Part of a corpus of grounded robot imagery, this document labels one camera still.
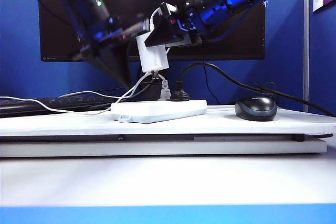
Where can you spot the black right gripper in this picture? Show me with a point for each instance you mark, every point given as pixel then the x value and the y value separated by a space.
pixel 186 24

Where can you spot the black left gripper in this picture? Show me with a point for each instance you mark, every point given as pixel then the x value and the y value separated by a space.
pixel 105 37

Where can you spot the white charger block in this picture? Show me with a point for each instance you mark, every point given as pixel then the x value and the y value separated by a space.
pixel 155 58

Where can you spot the white power strip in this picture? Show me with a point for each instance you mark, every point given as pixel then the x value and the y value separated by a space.
pixel 162 110

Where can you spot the black computer monitor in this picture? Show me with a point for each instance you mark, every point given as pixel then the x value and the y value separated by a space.
pixel 231 37

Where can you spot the black keyboard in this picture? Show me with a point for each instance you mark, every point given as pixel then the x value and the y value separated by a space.
pixel 68 103

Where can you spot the white raised desk board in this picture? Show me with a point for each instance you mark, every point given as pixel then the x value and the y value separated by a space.
pixel 183 128

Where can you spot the white lower board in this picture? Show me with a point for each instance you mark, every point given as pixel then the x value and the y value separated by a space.
pixel 157 148

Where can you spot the black grey computer mouse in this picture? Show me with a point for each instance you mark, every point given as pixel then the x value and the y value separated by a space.
pixel 256 110

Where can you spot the silver partition post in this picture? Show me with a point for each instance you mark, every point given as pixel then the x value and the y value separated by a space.
pixel 306 51

